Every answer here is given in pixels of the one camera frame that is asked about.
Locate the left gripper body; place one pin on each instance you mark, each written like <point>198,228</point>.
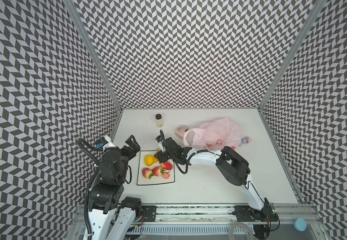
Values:
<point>125,159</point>

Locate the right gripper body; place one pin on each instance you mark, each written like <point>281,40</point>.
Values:
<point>167,147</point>

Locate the red strawberry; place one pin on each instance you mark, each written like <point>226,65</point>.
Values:
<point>166,166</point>
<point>158,171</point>

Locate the yellow fake fruit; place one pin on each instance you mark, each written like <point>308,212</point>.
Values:
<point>149,160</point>

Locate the red green fake peach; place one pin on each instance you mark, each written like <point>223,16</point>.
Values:
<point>147,173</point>

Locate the pink plastic bag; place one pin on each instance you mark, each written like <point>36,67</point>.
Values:
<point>214,136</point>

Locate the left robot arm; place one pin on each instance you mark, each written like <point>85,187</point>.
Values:
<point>106,215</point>

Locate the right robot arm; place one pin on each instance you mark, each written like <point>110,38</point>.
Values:
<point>233,167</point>

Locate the white mat black border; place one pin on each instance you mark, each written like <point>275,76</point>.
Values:
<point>141,181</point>

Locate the jar with black lid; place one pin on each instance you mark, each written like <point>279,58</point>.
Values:
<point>159,121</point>

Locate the purple toy figure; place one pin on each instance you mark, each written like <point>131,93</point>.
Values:
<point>245,141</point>

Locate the teal round cap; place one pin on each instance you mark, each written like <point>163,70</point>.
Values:
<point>300,224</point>

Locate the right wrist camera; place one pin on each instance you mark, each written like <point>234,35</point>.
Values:
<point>159,141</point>

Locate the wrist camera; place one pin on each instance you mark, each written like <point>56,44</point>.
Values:
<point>159,141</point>
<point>103,143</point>

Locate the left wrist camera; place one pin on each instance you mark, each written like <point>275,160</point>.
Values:
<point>103,143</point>

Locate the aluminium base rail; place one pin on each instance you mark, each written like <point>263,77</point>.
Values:
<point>227,213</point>

